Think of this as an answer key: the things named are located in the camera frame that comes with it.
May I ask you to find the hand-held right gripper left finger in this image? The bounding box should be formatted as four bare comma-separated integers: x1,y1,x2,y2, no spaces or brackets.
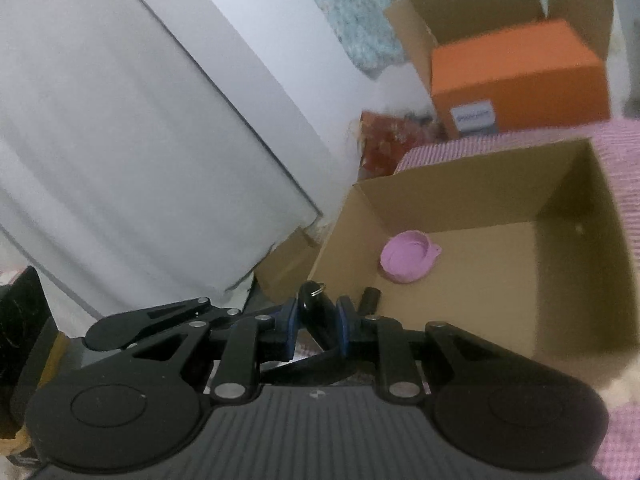
82,297,302,403

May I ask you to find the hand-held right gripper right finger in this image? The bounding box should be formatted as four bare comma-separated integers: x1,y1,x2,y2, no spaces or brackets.
336,296,546,402

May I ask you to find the black key fob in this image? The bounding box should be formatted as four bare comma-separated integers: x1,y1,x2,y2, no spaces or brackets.
297,281,347,352

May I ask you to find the brown cardboard box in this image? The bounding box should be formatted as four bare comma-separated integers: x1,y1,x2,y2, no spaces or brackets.
255,137,640,377

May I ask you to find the small black tube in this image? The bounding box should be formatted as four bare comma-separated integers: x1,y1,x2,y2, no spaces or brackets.
357,287,384,317

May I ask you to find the pink round lid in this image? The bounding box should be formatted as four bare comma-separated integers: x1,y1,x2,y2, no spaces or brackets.
381,230,442,285

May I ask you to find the red gift bag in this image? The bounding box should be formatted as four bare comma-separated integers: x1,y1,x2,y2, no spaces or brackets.
357,110,451,179

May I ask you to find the pink checked cloth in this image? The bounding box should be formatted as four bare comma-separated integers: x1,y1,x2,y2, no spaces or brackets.
392,117,640,480

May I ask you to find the white door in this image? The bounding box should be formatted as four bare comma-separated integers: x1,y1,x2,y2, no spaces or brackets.
0,0,332,322

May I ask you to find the black object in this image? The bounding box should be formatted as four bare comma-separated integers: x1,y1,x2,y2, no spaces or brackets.
0,265,58,438

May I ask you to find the orange box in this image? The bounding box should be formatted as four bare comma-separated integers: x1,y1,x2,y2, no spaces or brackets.
430,19,612,140

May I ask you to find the teal patterned cloth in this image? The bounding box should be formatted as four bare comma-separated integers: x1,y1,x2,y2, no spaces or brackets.
292,0,407,79

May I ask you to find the large open cardboard box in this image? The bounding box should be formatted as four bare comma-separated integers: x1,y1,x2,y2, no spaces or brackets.
384,0,617,142

